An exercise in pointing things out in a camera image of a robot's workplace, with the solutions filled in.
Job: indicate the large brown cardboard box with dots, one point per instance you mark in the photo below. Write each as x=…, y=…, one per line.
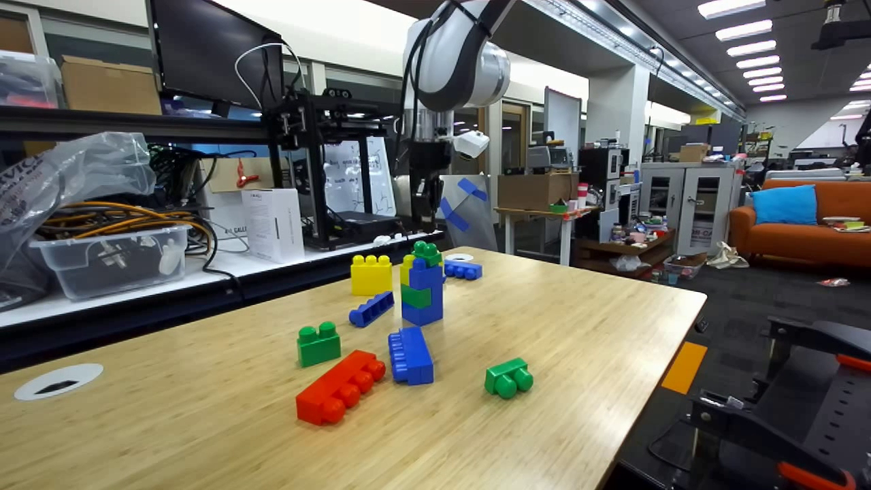
x=534, y=191

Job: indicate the clear plastic storage bin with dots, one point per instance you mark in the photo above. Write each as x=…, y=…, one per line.
x=111, y=261

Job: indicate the black 3D printer frame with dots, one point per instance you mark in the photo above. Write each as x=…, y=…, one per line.
x=315, y=163

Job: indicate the slim blue toy block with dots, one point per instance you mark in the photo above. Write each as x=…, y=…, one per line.
x=372, y=312

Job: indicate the black equipment tower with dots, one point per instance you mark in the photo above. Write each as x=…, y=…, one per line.
x=600, y=167

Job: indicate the green top toy block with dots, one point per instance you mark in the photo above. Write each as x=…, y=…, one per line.
x=427, y=253

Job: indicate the white workbench shelf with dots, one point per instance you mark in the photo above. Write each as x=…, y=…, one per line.
x=118, y=301

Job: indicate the square green toy block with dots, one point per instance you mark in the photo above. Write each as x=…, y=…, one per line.
x=319, y=346

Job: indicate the white cardboard box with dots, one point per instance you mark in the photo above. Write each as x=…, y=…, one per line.
x=262, y=222

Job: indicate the long red toy block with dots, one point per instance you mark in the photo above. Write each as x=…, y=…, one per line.
x=342, y=391

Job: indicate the black upper shelf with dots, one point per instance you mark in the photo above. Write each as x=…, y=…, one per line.
x=126, y=123

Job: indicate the green block inside stack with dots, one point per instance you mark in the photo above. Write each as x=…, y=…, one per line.
x=417, y=297

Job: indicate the black ceiling fixture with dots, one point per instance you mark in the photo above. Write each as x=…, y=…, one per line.
x=839, y=29

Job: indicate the white glass door cabinet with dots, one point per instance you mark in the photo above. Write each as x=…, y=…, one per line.
x=689, y=208

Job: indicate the wide blue toy block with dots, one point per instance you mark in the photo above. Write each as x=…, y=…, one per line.
x=410, y=357

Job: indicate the blue cushion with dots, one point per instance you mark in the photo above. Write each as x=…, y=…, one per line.
x=785, y=206

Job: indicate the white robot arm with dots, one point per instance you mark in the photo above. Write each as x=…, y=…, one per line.
x=465, y=55

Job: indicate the tall blue stacked block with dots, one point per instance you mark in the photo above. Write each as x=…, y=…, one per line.
x=427, y=313

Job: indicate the yellow stacked toy block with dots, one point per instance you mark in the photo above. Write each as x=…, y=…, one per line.
x=408, y=270

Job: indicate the white side table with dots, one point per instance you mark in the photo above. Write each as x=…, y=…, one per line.
x=547, y=216

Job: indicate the small green toy block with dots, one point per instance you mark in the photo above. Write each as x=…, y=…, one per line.
x=508, y=378

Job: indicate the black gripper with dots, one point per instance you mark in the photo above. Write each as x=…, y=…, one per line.
x=431, y=163

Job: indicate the black monitor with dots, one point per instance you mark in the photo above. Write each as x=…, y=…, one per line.
x=213, y=49

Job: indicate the large yellow toy block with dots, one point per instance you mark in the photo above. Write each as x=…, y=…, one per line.
x=372, y=276

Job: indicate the cardboard box on shelf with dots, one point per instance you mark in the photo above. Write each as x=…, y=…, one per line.
x=111, y=89

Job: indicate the clear plastic bag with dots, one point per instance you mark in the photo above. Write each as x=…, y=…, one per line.
x=65, y=178

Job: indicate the white table grommet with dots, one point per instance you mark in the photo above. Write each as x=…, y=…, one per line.
x=58, y=383
x=459, y=257

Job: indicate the blue four-stud toy block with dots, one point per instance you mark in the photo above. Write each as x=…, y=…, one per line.
x=465, y=270

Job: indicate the orange sofa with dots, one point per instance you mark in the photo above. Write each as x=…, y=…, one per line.
x=800, y=240

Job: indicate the low wooden table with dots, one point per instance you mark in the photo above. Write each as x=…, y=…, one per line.
x=631, y=248

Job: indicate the translucent storage tub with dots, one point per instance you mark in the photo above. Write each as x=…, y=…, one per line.
x=25, y=79

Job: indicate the blue tape strip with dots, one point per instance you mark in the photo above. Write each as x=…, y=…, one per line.
x=457, y=219
x=476, y=191

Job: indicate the ceiling light panel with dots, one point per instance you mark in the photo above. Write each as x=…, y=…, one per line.
x=752, y=46
x=732, y=8
x=744, y=31
x=759, y=64

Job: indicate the grey standing panel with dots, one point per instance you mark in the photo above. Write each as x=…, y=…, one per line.
x=563, y=123

